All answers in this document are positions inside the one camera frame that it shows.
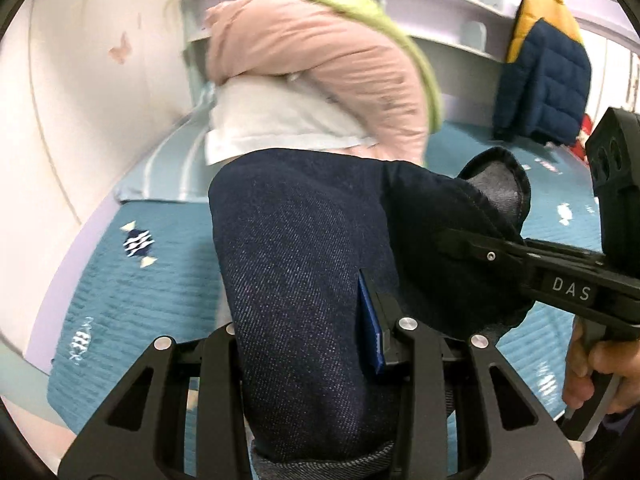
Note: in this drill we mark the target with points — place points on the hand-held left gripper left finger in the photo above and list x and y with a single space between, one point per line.
220 385

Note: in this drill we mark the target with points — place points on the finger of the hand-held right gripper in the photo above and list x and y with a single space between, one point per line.
480 250

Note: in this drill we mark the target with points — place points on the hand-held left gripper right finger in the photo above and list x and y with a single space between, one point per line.
370 325

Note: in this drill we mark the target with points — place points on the dark blue denim jeans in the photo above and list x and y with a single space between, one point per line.
300 260

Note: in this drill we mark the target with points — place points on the person's right forearm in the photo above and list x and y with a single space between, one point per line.
617 445

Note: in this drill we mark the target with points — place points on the person's right hand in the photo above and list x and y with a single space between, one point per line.
580 370

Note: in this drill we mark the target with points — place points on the teal candy print bed mat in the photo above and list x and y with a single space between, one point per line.
150 300

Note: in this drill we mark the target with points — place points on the red cartoon bag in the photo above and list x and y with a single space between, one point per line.
584 132

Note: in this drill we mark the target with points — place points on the yellow and navy puffer jacket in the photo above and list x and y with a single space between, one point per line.
545 85

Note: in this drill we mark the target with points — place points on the light blue striped sheet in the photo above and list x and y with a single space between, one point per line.
170 170

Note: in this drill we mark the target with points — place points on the white pillow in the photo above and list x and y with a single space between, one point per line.
270 120

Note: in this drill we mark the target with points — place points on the lavender shelf unit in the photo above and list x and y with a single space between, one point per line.
450 10

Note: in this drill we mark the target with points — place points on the pink duvet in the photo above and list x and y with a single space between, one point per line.
325 60

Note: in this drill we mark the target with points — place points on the white wardrobe with butterfly decals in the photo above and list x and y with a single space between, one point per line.
75 110

